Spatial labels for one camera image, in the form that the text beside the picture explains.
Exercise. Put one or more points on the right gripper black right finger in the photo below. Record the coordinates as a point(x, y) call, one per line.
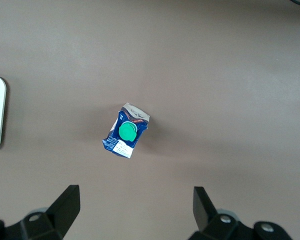
point(205, 215)

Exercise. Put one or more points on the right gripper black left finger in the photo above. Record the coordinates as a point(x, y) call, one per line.
point(63, 210)

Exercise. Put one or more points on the blue milk carton green cap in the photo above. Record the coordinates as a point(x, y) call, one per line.
point(126, 132)

